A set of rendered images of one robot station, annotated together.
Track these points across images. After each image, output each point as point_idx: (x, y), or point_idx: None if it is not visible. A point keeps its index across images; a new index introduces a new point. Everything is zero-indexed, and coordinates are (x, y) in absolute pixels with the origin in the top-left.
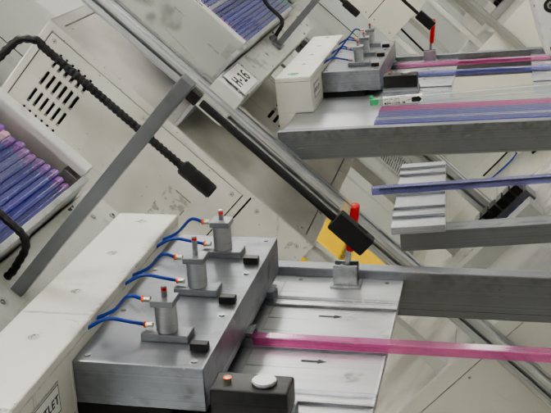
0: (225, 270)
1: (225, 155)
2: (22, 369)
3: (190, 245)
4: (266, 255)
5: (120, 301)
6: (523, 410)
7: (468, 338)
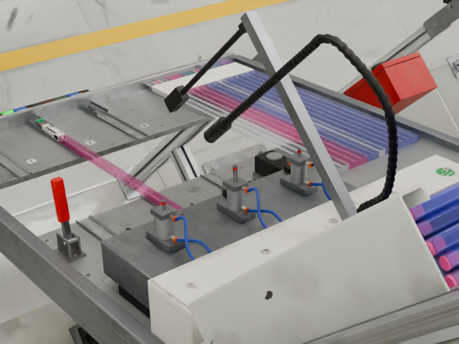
0: (190, 223)
1: None
2: (414, 174)
3: (173, 265)
4: (140, 225)
5: None
6: None
7: None
